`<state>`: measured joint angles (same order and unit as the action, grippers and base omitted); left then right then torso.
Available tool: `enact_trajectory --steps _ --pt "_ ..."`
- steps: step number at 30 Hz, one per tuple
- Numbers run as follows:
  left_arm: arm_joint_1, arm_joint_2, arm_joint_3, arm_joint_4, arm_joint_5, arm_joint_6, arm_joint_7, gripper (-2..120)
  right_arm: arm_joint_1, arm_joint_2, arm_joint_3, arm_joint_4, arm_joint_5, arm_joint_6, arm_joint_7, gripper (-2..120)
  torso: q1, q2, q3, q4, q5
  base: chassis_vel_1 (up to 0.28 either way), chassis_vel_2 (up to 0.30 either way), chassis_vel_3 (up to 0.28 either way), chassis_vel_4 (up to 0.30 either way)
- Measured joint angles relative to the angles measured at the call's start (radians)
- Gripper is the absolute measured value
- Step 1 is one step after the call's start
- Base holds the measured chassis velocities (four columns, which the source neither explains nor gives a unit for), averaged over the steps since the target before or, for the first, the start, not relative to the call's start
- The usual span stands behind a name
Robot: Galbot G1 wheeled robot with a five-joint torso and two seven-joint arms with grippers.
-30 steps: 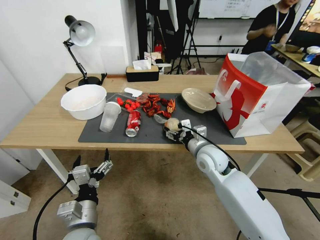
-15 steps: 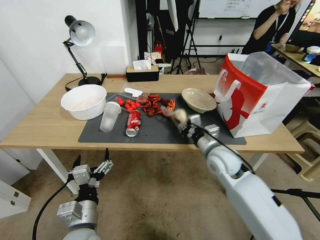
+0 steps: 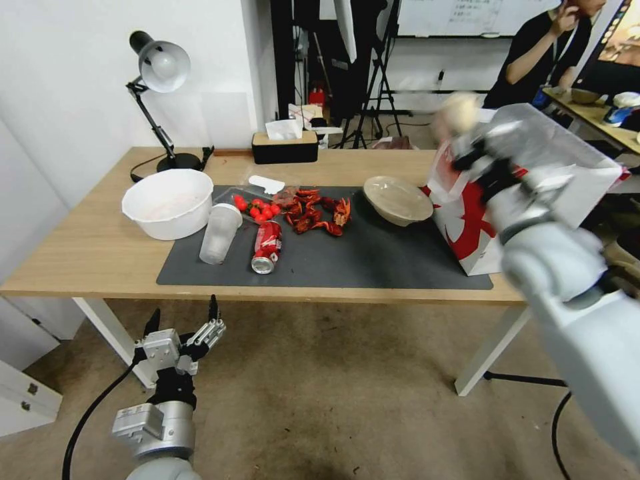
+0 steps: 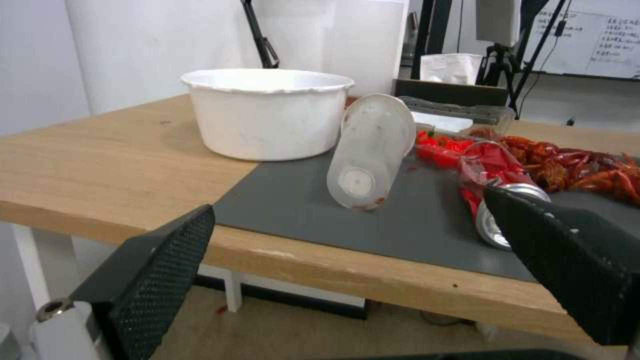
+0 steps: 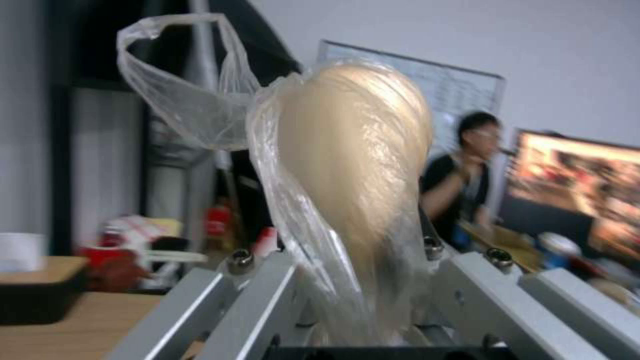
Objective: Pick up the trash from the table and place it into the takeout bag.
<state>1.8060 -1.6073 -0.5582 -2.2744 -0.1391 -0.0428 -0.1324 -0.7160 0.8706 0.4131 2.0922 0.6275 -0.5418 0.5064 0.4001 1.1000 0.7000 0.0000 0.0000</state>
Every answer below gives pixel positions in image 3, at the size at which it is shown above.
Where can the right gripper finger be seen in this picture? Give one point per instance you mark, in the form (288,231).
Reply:
(466,156)

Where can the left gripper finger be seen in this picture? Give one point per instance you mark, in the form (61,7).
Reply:
(214,320)
(153,324)

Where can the white red paper delivery bag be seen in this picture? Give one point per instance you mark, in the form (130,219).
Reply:
(465,235)

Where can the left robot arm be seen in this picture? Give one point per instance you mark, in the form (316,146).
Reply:
(157,440)

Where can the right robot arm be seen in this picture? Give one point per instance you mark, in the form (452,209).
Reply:
(580,310)

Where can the beige round takeout box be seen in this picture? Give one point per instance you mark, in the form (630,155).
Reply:
(397,200)

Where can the black tissue box wooden lid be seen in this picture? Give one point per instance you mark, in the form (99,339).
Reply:
(285,150)

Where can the clear plastic cup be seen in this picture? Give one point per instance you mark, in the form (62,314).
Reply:
(217,235)

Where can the red soda can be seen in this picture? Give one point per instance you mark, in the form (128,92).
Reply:
(267,245)

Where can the wooden table white legs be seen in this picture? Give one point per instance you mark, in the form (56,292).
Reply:
(100,240)

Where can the black tripod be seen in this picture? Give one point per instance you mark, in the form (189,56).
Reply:
(380,85)

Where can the wooden side table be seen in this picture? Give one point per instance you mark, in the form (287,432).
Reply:
(595,117)

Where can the large white plastic bowl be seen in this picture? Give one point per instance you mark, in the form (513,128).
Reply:
(167,205)

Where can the brown bowl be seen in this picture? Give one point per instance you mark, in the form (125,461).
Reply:
(585,96)

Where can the person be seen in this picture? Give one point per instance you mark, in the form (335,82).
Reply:
(540,55)

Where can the red crayfish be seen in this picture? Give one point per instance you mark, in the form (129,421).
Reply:
(341,210)
(331,229)
(302,221)
(306,196)

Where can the whiteboard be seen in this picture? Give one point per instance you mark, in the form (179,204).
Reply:
(450,17)

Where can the dark grey table mat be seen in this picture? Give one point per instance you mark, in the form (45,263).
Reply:
(350,260)

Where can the white cabinet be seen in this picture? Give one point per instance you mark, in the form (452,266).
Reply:
(25,400)

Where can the dark monitor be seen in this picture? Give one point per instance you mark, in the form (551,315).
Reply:
(617,45)

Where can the white tissue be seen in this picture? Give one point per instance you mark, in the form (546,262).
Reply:
(284,129)

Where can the black stand leg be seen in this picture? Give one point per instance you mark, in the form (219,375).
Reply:
(525,380)

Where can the black desk lamp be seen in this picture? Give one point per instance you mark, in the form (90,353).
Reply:
(162,62)

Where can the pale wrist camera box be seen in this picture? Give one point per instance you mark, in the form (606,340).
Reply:
(161,350)

